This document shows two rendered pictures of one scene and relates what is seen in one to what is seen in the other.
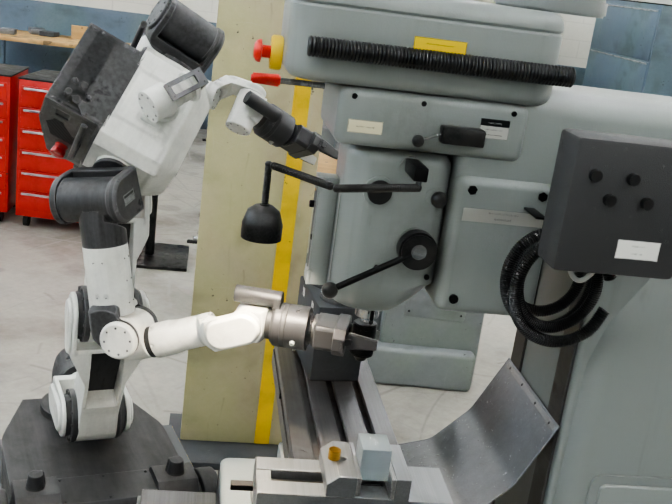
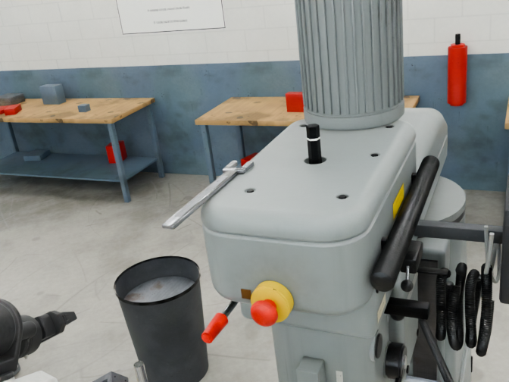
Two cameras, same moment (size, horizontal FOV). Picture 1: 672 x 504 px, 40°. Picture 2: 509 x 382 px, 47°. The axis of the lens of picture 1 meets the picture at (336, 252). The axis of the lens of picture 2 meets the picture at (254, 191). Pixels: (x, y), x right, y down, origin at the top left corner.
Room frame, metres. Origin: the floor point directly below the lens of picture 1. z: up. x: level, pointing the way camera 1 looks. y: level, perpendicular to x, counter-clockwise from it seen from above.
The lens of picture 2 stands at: (1.25, 0.73, 2.23)
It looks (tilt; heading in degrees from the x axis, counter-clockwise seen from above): 23 degrees down; 306
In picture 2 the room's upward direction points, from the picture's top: 7 degrees counter-clockwise
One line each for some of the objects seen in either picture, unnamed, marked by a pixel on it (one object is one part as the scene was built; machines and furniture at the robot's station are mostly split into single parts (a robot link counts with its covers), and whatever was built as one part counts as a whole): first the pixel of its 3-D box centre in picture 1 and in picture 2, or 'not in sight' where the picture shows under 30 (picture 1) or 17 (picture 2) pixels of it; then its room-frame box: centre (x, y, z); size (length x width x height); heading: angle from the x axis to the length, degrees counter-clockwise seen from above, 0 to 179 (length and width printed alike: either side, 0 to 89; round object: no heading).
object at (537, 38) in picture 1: (415, 40); (321, 199); (1.70, -0.09, 1.81); 0.47 x 0.26 x 0.16; 99
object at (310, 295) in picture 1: (328, 324); not in sight; (2.12, -0.01, 1.09); 0.22 x 0.12 x 0.20; 16
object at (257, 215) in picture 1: (262, 220); not in sight; (1.56, 0.13, 1.48); 0.07 x 0.07 x 0.06
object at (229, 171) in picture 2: not in sight; (209, 191); (1.79, 0.10, 1.89); 0.24 x 0.04 x 0.01; 99
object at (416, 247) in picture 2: (447, 137); (407, 265); (1.57, -0.16, 1.66); 0.12 x 0.04 x 0.04; 99
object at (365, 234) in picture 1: (382, 222); (332, 359); (1.70, -0.08, 1.47); 0.21 x 0.19 x 0.32; 9
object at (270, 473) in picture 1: (351, 486); not in sight; (1.46, -0.08, 1.04); 0.35 x 0.15 x 0.11; 98
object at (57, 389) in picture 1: (90, 405); not in sight; (2.31, 0.62, 0.68); 0.21 x 0.20 x 0.13; 26
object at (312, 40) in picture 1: (442, 61); (408, 211); (1.56, -0.13, 1.79); 0.45 x 0.04 x 0.04; 99
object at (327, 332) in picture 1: (317, 331); not in sight; (1.70, 0.01, 1.23); 0.13 x 0.12 x 0.10; 174
